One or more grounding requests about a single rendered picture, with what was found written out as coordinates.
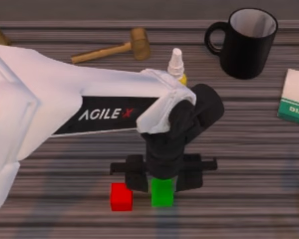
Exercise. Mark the green cube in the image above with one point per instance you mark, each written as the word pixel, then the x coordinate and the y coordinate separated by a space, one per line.
pixel 162 193

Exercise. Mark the red cube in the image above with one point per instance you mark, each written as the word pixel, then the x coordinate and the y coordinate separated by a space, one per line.
pixel 121 198

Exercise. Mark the yellow bottle with white cap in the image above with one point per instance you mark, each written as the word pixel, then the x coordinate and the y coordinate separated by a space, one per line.
pixel 176 63

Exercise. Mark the wooden mallet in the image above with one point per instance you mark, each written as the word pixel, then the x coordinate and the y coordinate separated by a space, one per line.
pixel 137 44

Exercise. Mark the black mug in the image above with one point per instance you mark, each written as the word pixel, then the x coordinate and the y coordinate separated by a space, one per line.
pixel 244 52

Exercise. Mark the green white box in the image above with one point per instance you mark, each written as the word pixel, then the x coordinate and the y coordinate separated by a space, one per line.
pixel 295 97

